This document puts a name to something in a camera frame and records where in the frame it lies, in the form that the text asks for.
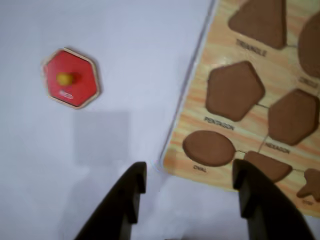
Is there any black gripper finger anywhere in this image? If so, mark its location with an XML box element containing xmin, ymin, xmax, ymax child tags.
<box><xmin>232</xmin><ymin>159</ymin><xmax>317</xmax><ymax>240</ymax></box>
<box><xmin>74</xmin><ymin>161</ymin><xmax>148</xmax><ymax>240</ymax></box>

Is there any wooden shape puzzle board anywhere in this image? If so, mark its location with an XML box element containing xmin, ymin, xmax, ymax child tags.
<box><xmin>159</xmin><ymin>0</ymin><xmax>320</xmax><ymax>218</ymax></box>

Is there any red hexagon piece yellow pin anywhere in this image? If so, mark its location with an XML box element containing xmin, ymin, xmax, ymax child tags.
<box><xmin>41</xmin><ymin>46</ymin><xmax>103</xmax><ymax>110</ymax></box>

